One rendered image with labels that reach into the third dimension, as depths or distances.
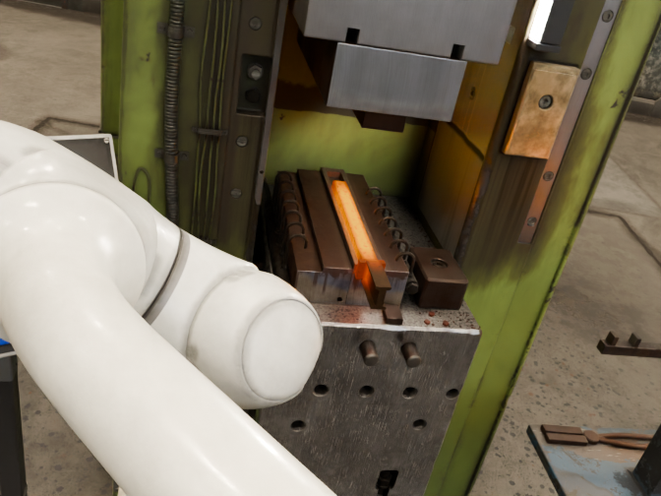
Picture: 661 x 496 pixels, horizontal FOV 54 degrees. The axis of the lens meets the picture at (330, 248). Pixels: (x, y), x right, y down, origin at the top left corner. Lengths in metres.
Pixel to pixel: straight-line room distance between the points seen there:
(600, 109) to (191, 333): 1.02
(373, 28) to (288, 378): 0.63
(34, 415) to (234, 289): 1.82
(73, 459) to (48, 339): 1.79
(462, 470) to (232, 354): 1.41
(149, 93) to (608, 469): 1.09
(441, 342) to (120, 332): 0.93
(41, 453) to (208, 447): 1.87
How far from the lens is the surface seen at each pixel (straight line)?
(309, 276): 1.11
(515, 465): 2.35
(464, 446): 1.73
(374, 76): 0.98
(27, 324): 0.32
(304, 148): 1.52
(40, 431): 2.18
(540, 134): 1.25
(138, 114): 1.13
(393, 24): 0.97
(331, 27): 0.95
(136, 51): 1.10
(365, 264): 1.10
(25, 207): 0.39
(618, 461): 1.45
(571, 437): 1.42
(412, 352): 1.14
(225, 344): 0.42
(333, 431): 1.27
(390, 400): 1.24
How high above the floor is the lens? 1.55
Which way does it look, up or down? 29 degrees down
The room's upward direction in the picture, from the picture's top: 11 degrees clockwise
